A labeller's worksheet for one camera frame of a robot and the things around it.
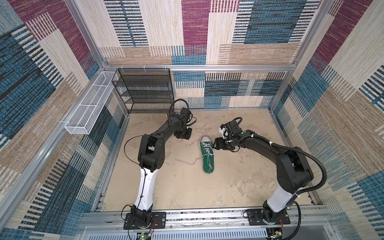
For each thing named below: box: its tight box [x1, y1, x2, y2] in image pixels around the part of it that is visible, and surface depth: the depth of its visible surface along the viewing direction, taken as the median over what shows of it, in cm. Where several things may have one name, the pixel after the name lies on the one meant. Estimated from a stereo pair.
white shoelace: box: [175, 139, 215, 173], surface depth 93 cm
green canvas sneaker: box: [199, 135, 215, 175], surface depth 93 cm
